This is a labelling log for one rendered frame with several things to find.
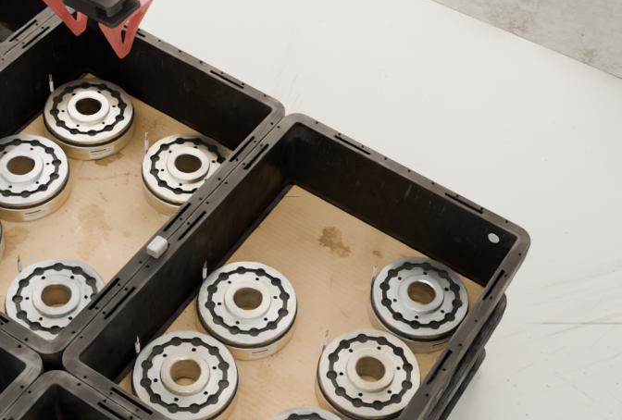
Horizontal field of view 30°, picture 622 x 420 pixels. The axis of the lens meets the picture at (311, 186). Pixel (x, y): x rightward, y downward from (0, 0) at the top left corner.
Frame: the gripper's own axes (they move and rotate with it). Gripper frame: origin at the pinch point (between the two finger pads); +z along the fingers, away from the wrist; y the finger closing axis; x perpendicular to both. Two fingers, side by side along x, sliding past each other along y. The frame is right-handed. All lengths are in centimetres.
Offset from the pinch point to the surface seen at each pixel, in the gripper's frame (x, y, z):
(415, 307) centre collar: -3.7, 43.5, 11.4
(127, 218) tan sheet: -10.6, 10.8, 13.1
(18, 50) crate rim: -5.0, -8.0, 2.3
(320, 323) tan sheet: -9.1, 35.5, 14.5
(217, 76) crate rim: 5.5, 11.5, 3.8
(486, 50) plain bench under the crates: 53, 24, 29
